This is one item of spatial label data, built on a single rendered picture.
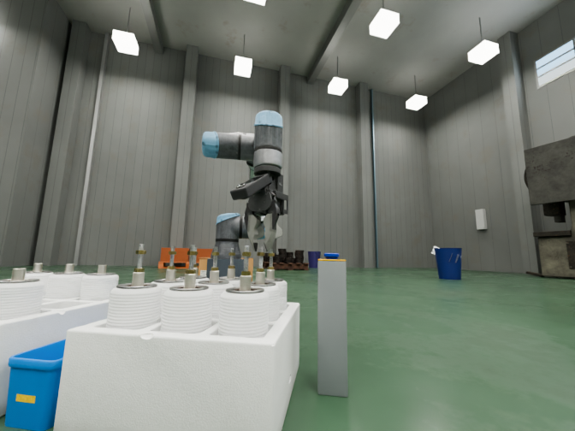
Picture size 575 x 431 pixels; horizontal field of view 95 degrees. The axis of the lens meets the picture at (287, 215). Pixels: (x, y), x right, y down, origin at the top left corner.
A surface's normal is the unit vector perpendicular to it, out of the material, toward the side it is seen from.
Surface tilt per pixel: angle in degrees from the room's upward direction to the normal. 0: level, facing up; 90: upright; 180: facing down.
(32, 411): 92
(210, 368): 90
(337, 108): 90
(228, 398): 90
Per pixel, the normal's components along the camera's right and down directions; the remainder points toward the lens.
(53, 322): 0.99, 0.00
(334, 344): -0.15, -0.15
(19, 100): 0.27, -0.14
